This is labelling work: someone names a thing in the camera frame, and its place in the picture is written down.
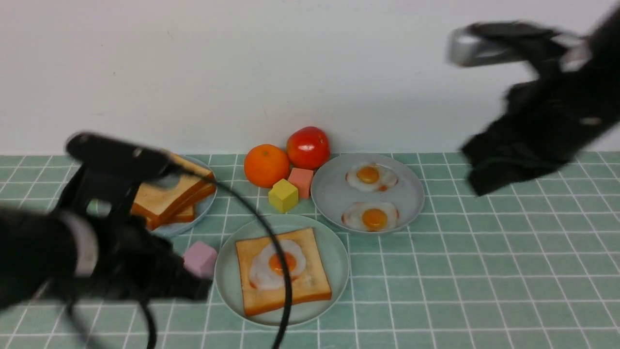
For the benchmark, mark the green front plate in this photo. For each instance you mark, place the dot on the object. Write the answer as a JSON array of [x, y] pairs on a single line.
[[333, 254]]

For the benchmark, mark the grey bread plate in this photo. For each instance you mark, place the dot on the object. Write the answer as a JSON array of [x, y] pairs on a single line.
[[176, 229]]

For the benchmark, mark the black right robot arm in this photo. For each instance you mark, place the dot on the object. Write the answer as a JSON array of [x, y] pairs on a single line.
[[600, 51]]

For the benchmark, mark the salmon pink cube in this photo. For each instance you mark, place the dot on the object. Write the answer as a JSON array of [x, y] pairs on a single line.
[[302, 180]]

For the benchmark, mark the red tomato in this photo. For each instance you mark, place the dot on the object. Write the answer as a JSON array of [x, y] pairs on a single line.
[[308, 148]]

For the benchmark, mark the toast slice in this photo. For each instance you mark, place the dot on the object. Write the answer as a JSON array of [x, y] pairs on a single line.
[[311, 286], [192, 200], [185, 215], [152, 199]]

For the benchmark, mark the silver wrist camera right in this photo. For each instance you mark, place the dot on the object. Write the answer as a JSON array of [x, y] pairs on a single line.
[[492, 43]]

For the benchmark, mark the fried egg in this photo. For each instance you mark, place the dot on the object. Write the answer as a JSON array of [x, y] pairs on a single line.
[[371, 177], [266, 272], [371, 216]]

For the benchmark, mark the orange fruit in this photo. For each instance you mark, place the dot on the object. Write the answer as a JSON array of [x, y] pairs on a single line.
[[265, 165]]

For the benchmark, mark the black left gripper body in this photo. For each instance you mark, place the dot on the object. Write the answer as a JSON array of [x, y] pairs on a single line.
[[117, 257]]

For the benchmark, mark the grey egg plate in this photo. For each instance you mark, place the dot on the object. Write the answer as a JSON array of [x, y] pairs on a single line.
[[332, 195]]

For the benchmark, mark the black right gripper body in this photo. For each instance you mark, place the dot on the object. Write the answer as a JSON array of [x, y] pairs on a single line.
[[542, 129]]

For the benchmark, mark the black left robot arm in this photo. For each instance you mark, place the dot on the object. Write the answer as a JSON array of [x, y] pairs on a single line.
[[36, 248]]

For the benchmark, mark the yellow cube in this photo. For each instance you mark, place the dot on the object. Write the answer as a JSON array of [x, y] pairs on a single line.
[[283, 196]]

